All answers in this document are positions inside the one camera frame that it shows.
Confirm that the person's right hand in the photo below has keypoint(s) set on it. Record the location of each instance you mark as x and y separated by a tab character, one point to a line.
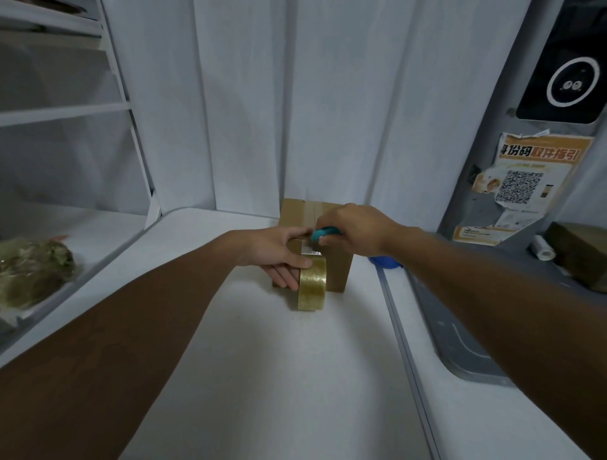
360	230

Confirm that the person's left hand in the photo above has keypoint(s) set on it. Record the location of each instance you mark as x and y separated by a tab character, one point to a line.
270	251

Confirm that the teal box cutter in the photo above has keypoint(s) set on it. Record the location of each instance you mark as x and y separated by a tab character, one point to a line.
328	231

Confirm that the brown cardboard box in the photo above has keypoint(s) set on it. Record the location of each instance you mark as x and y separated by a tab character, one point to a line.
339	270

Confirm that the yellowish packing tape roll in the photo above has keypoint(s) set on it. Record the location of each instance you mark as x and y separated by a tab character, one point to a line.
313	284

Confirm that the person's left forearm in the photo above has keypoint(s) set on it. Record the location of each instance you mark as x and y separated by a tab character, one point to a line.
109	341

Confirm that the person's right forearm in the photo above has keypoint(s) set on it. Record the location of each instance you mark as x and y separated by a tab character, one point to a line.
512	322

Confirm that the blue round tape dispenser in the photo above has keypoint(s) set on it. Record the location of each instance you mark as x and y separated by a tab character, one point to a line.
384	263

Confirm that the small orange label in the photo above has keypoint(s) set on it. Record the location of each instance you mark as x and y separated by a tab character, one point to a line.
474	235

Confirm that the white curtain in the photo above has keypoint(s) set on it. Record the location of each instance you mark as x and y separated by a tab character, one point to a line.
332	104

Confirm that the small torn picture sticker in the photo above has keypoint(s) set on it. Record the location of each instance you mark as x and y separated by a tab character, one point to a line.
484	182

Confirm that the grey cutting mat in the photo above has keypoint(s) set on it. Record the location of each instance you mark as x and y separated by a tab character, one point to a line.
455	341

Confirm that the grey kiosk pillar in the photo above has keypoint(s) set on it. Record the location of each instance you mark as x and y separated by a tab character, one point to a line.
479	142

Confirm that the small white paper notice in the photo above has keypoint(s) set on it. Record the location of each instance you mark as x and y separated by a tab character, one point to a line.
517	220

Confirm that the small white paper roll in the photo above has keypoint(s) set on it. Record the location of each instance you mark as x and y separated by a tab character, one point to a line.
542	249

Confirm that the orange poster with square code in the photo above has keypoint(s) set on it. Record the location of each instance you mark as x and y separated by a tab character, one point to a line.
540	156

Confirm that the brown taped parcel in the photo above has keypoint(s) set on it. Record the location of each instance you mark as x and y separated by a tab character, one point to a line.
578	251

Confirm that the crumpled clear plastic bag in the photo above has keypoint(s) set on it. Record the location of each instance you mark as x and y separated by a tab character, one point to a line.
33	270

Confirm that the white metal shelf rack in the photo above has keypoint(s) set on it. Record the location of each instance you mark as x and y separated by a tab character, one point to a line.
61	111

